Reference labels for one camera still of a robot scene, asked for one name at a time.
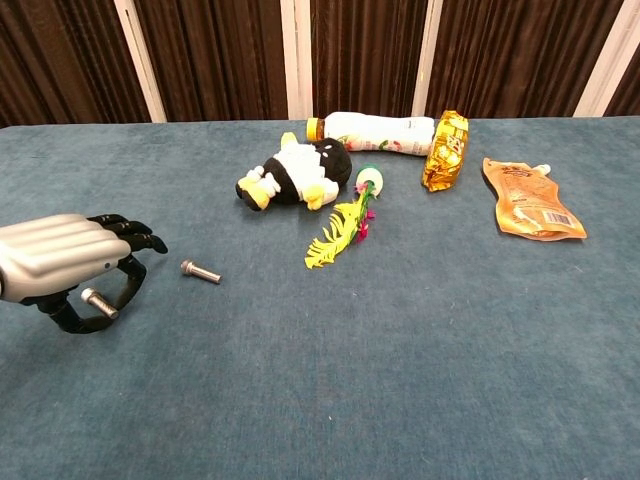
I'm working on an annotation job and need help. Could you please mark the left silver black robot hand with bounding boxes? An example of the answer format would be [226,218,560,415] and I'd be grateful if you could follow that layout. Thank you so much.
[0,213,169,335]

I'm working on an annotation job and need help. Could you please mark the silver bolt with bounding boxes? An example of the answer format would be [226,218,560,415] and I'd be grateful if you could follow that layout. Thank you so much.
[81,288,121,320]
[180,259,223,286]

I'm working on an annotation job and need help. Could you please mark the black white penguin plush toy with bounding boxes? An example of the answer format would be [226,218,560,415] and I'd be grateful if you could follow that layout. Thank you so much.
[235,131,354,212]

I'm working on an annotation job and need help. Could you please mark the dark brown pleated curtain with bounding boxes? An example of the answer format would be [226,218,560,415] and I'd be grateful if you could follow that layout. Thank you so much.
[0,0,640,129]

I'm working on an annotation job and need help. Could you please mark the yellow feather cat toy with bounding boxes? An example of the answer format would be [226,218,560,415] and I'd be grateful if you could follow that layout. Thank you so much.
[304,163,386,271]

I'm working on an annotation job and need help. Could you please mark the blue felt table cover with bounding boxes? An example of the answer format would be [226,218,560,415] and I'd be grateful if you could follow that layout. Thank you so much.
[0,115,640,480]

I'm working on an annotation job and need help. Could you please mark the white bottle with yellow cap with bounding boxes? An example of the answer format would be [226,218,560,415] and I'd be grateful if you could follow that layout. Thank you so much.
[305,111,437,157]

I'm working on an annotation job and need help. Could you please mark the golden foil snack packet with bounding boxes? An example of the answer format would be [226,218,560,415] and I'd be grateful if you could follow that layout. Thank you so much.
[421,109,470,193]

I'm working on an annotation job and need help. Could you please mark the orange spout pouch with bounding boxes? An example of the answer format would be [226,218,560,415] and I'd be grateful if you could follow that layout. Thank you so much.
[482,157,588,242]

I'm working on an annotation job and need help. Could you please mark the white metal frame post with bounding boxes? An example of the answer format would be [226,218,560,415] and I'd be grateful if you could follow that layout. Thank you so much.
[113,0,167,124]
[412,0,444,119]
[573,0,640,118]
[279,0,314,120]

